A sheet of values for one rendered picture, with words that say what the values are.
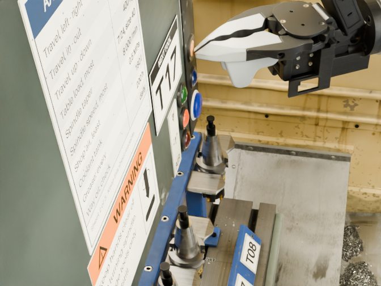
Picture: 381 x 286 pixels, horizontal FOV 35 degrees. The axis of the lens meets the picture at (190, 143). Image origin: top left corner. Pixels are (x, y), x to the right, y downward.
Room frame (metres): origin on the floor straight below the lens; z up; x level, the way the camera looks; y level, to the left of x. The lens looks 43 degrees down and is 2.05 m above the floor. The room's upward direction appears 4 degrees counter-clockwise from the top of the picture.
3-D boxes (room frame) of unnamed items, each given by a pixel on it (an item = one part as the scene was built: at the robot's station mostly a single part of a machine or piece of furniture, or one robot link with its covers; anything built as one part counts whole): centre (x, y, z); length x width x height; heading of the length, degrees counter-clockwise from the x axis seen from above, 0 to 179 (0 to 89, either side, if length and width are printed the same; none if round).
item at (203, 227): (0.68, 0.01, 1.21); 0.07 x 0.05 x 0.01; 74
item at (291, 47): (0.55, -0.11, 1.68); 0.09 x 0.05 x 0.02; 104
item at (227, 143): (0.89, -0.05, 1.21); 0.07 x 0.05 x 0.01; 74
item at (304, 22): (0.58, -0.16, 1.65); 0.12 x 0.08 x 0.09; 104
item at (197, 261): (0.63, 0.02, 1.21); 0.06 x 0.06 x 0.03
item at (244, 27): (0.57, -0.05, 1.66); 0.09 x 0.03 x 0.06; 104
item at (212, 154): (0.84, -0.04, 1.26); 0.04 x 0.04 x 0.07
